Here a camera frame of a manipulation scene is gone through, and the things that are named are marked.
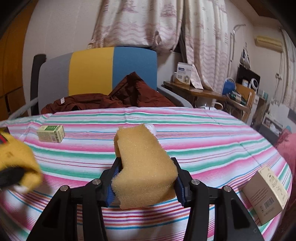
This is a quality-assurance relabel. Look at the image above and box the white plastic bag ball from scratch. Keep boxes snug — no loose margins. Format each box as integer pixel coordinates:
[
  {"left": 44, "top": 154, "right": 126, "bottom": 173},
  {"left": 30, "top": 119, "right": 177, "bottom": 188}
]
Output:
[{"left": 144, "top": 123, "right": 156, "bottom": 136}]

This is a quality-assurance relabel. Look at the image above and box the yellow patterned sock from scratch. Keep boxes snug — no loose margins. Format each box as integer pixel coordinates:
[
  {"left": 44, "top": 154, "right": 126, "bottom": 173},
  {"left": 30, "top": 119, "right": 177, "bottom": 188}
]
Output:
[{"left": 1, "top": 132, "right": 43, "bottom": 194}]

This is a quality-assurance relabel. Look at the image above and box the small green white box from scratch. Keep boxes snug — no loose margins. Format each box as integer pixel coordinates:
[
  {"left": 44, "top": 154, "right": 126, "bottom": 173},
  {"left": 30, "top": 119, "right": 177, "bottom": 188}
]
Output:
[{"left": 37, "top": 125, "right": 65, "bottom": 143}]

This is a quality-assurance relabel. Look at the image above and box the pink patterned curtain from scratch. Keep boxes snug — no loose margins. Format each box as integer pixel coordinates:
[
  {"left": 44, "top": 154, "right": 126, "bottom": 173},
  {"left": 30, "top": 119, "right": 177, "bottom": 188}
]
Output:
[{"left": 88, "top": 1, "right": 228, "bottom": 92}]

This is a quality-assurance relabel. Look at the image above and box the white blue product box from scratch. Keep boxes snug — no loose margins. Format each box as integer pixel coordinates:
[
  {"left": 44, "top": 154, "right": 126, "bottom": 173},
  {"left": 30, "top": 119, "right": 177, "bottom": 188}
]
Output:
[{"left": 175, "top": 62, "right": 193, "bottom": 85}]

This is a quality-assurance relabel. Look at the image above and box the blue round container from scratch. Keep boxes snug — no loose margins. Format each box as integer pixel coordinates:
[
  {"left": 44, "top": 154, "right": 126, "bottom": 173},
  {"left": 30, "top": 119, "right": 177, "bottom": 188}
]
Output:
[{"left": 222, "top": 77, "right": 236, "bottom": 95}]

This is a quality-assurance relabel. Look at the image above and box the brown cardboard box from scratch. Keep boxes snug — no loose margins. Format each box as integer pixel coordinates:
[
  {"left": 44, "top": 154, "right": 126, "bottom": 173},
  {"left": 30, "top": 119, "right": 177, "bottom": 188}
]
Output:
[{"left": 242, "top": 166, "right": 288, "bottom": 225}]

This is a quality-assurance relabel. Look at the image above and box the wooden wardrobe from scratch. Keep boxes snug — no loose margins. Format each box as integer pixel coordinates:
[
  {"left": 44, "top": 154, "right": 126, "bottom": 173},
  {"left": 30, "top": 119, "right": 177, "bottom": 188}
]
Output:
[{"left": 1, "top": 1, "right": 37, "bottom": 120}]

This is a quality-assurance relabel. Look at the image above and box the pink cloth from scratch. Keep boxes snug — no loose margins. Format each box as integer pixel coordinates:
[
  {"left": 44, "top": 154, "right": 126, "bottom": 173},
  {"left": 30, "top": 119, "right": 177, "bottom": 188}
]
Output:
[{"left": 275, "top": 128, "right": 295, "bottom": 175}]

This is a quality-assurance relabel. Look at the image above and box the black shelf box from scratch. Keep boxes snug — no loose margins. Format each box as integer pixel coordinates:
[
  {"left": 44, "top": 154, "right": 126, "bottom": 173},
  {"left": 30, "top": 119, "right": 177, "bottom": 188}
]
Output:
[{"left": 236, "top": 64, "right": 260, "bottom": 88}]

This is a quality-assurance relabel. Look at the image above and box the wall air conditioner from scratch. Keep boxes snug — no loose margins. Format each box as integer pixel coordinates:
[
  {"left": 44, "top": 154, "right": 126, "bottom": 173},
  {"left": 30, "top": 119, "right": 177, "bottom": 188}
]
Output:
[{"left": 254, "top": 36, "right": 283, "bottom": 53}]

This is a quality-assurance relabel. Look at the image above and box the dark red garment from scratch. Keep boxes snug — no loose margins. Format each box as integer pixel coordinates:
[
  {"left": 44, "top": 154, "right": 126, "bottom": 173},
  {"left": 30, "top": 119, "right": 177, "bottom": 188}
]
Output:
[{"left": 41, "top": 72, "right": 175, "bottom": 114}]

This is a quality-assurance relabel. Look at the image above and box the small white fan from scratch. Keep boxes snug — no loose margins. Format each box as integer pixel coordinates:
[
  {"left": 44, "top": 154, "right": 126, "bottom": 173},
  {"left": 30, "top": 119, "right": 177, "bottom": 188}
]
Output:
[{"left": 249, "top": 78, "right": 259, "bottom": 92}]

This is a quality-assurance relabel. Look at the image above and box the wooden side table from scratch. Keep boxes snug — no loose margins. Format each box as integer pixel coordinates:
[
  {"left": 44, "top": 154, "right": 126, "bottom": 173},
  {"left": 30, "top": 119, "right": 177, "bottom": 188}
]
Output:
[{"left": 163, "top": 81, "right": 251, "bottom": 113}]

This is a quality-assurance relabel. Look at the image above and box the striped pink green tablecloth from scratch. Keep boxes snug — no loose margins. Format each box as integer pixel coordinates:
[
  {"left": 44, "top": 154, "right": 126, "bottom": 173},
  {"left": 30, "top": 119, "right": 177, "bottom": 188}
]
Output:
[{"left": 1, "top": 108, "right": 292, "bottom": 240}]

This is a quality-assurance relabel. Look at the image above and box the grey yellow blue chair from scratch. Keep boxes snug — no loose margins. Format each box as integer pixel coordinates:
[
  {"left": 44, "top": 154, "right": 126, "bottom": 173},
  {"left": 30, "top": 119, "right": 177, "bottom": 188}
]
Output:
[{"left": 38, "top": 47, "right": 192, "bottom": 109}]

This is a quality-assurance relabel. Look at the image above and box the yellow sponge wedge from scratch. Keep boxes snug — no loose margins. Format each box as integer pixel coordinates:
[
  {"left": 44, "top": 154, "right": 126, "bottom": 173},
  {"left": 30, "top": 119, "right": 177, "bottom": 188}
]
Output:
[{"left": 111, "top": 124, "right": 178, "bottom": 209}]

